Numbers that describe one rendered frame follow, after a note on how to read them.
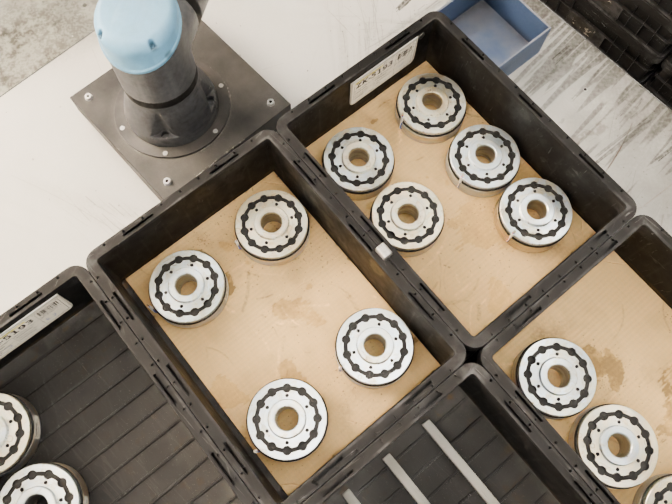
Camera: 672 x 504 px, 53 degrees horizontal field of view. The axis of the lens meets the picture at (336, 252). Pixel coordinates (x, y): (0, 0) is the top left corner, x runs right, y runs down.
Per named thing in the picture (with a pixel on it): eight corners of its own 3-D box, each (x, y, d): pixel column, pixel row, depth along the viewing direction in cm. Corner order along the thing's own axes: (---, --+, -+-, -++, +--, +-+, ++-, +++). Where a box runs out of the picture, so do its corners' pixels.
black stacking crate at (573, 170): (278, 162, 101) (272, 126, 90) (425, 56, 107) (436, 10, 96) (455, 367, 92) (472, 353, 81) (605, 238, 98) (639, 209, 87)
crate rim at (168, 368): (86, 264, 86) (79, 258, 84) (271, 132, 92) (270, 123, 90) (277, 523, 77) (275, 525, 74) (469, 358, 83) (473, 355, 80)
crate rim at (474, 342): (271, 132, 92) (270, 123, 90) (434, 16, 98) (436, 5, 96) (469, 358, 83) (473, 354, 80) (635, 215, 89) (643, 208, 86)
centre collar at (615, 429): (590, 440, 84) (591, 440, 84) (618, 417, 85) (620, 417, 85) (617, 474, 83) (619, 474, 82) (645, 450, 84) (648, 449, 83)
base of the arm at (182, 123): (108, 107, 111) (87, 70, 102) (179, 54, 115) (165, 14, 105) (165, 164, 107) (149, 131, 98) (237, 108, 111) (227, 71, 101)
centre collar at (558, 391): (530, 374, 87) (531, 373, 86) (556, 349, 88) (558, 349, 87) (558, 403, 86) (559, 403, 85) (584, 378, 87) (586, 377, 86)
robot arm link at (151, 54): (106, 96, 100) (72, 35, 87) (136, 25, 105) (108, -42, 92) (183, 111, 99) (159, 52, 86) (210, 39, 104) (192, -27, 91)
